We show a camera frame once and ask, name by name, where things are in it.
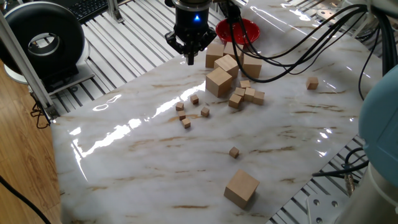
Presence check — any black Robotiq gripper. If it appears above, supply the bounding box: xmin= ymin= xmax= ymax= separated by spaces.
xmin=164 ymin=6 xmax=218 ymax=65

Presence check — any large wooden cube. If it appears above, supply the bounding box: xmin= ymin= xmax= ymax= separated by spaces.
xmin=223 ymin=41 xmax=244 ymax=66
xmin=213 ymin=54 xmax=241 ymax=79
xmin=205 ymin=67 xmax=233 ymax=98
xmin=241 ymin=52 xmax=263 ymax=78
xmin=205 ymin=42 xmax=224 ymax=69
xmin=223 ymin=169 xmax=261 ymax=210

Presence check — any silver wrist adapter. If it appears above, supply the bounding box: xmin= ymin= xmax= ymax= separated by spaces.
xmin=172 ymin=0 xmax=213 ymax=8

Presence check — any red glossy bowl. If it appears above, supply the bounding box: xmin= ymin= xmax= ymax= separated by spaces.
xmin=215 ymin=17 xmax=261 ymax=46

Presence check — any black computer keyboard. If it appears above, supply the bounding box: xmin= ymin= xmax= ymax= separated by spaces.
xmin=54 ymin=0 xmax=125 ymax=24

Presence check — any white marble pattern sheet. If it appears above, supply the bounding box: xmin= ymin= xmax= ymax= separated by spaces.
xmin=49 ymin=0 xmax=398 ymax=224

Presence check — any round silver mounting plate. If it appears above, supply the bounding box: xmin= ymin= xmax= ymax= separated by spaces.
xmin=315 ymin=0 xmax=374 ymax=32

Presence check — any aluminium corner bracket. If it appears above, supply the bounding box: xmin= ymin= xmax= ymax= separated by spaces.
xmin=106 ymin=0 xmax=125 ymax=24

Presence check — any thick black wrist cable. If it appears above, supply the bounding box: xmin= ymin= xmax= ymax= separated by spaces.
xmin=228 ymin=4 xmax=369 ymax=83

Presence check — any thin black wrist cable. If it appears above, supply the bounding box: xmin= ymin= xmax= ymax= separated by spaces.
xmin=238 ymin=2 xmax=366 ymax=68

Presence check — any white lamp base plate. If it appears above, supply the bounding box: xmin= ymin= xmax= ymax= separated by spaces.
xmin=4 ymin=39 xmax=96 ymax=96

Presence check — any tangled thin black cable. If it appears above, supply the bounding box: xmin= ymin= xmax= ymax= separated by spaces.
xmin=30 ymin=98 xmax=50 ymax=129

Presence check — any aluminium frame post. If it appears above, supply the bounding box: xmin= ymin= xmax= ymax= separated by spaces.
xmin=0 ymin=11 xmax=60 ymax=121

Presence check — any thin black hanging cable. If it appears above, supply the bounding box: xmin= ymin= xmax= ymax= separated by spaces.
xmin=358 ymin=27 xmax=382 ymax=100

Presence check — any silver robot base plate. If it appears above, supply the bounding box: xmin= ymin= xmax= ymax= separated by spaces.
xmin=306 ymin=193 xmax=349 ymax=224

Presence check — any black floor cable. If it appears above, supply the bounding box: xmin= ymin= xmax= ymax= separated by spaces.
xmin=0 ymin=175 xmax=52 ymax=224

